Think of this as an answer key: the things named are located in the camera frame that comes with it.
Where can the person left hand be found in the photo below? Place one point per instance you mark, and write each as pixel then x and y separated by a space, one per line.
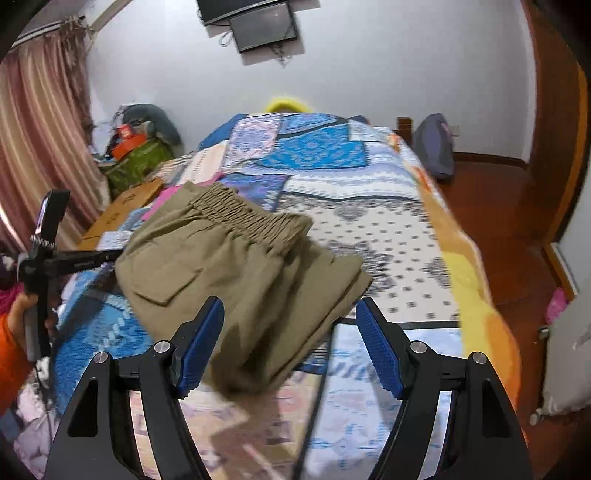
pixel 16 317

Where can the pink folded cloth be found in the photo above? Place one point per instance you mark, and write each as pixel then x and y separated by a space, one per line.
pixel 163 197

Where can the orange box on pile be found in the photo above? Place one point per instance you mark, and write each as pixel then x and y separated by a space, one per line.
pixel 128 140

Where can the yellow headboard cushion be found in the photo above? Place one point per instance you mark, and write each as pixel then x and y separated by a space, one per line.
pixel 287 105

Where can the grey white pillow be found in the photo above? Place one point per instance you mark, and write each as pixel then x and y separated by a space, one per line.
pixel 566 385

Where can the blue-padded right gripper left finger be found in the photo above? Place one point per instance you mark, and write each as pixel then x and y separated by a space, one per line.
pixel 95 439

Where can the brown wooden door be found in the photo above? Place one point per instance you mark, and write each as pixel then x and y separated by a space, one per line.
pixel 558 161

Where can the brown cardboard box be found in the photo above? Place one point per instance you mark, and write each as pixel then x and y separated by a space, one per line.
pixel 118 211

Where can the orange yellow blanket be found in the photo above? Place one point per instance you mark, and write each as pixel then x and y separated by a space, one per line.
pixel 482 326

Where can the pink item on floor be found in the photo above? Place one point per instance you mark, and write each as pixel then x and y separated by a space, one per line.
pixel 556 306

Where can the grey blue backpack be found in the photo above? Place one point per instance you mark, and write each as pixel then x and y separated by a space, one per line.
pixel 433 143

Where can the olive green pants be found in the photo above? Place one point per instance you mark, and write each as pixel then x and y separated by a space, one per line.
pixel 280 290

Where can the orange sleeve forearm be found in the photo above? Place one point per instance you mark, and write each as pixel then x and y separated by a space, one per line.
pixel 14 366

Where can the striped red curtain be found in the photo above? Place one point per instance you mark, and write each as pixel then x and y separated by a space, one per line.
pixel 46 130

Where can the black wall television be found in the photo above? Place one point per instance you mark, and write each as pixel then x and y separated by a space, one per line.
pixel 212 11

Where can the white clothes and papers pile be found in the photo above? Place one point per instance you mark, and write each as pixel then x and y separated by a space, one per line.
pixel 31 421

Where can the grey cloth on pile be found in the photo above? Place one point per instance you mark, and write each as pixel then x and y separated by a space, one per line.
pixel 152 121

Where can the green patterned bag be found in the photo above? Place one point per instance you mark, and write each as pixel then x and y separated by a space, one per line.
pixel 136 166

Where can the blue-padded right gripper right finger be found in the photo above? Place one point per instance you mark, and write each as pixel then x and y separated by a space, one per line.
pixel 483 438

